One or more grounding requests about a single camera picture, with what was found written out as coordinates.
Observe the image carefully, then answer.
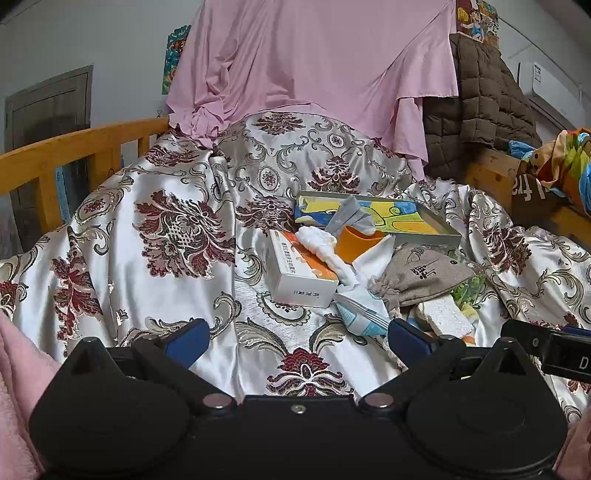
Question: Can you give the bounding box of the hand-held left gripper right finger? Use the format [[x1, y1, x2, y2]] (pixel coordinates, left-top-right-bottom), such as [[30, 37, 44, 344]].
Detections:
[[359, 318, 539, 414]]

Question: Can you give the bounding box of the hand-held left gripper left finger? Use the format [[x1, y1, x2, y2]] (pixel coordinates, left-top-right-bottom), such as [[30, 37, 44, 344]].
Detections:
[[60, 318, 238, 415]]

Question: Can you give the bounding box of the blue and white packet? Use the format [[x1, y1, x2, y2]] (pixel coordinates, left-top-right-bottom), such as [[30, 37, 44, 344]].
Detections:
[[335, 293, 391, 337]]

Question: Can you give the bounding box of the white tissue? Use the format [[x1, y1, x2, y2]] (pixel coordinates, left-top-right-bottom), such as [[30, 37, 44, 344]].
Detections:
[[353, 235, 395, 282]]

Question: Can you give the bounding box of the orange cup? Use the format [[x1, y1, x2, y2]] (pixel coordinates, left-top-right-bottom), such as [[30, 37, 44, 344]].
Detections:
[[335, 224, 386, 264]]

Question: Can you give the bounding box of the grey box with painted bottom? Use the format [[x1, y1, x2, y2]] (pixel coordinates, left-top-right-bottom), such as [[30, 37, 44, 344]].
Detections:
[[294, 190, 462, 252]]

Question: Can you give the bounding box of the white and orange carton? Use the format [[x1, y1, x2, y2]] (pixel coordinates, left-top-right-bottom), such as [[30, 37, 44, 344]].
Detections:
[[265, 230, 340, 309]]

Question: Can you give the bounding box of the white cloth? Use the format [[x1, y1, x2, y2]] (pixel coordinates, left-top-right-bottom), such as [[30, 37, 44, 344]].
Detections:
[[295, 226, 356, 284]]

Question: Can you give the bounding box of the grey sock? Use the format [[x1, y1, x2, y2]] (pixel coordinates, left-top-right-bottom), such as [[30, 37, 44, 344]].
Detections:
[[325, 195, 377, 234]]

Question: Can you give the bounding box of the white foam block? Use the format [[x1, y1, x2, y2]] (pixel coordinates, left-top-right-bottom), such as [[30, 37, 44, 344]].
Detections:
[[416, 294, 475, 340]]

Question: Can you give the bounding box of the green plastic bag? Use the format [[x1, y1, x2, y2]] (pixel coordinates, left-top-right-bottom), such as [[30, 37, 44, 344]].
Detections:
[[450, 272, 485, 305]]

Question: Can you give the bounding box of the floral satin blanket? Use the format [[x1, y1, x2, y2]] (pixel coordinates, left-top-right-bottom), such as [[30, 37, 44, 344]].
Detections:
[[0, 111, 591, 425]]

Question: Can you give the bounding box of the brown lettered cushion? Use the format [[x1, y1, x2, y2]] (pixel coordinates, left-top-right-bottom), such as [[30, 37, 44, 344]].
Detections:
[[510, 173, 564, 210]]

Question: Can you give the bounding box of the colourful plush toy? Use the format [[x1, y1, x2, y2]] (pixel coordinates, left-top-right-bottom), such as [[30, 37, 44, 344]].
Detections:
[[529, 129, 591, 217]]

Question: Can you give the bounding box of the pink fleece blanket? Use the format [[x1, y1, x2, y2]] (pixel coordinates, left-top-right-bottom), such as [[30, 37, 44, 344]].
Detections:
[[0, 314, 61, 480]]

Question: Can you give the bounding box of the blue cloth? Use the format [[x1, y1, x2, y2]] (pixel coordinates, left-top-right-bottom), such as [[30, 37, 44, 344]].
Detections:
[[508, 140, 539, 160]]

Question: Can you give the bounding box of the blue board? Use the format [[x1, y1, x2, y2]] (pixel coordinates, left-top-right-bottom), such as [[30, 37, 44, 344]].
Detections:
[[55, 166, 72, 222]]

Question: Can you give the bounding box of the white air conditioner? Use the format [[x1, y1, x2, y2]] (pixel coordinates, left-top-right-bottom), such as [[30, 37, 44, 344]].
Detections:
[[517, 61, 591, 130]]

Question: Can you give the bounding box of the brown quilted jacket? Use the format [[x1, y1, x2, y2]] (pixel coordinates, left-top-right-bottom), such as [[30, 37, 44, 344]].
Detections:
[[422, 33, 543, 178]]

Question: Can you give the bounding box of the grey door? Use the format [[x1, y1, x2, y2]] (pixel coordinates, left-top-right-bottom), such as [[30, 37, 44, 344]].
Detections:
[[4, 65, 94, 153]]

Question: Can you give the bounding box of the pink bed sheet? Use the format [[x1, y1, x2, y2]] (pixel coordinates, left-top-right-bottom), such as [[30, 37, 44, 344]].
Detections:
[[166, 0, 460, 178]]

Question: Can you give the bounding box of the grey drawstring pouch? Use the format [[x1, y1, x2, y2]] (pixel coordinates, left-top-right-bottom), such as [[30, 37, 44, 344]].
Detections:
[[372, 243, 476, 319]]

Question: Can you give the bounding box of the wooden bed rail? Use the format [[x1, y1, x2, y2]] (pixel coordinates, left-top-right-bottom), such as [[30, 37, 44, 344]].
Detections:
[[0, 117, 171, 232]]

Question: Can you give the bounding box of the teal wall poster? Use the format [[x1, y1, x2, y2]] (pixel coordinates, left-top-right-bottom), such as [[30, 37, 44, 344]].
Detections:
[[161, 25, 192, 95]]

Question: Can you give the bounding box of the cartoon wall poster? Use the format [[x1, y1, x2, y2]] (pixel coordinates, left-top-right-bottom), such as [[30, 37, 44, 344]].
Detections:
[[456, 0, 502, 47]]

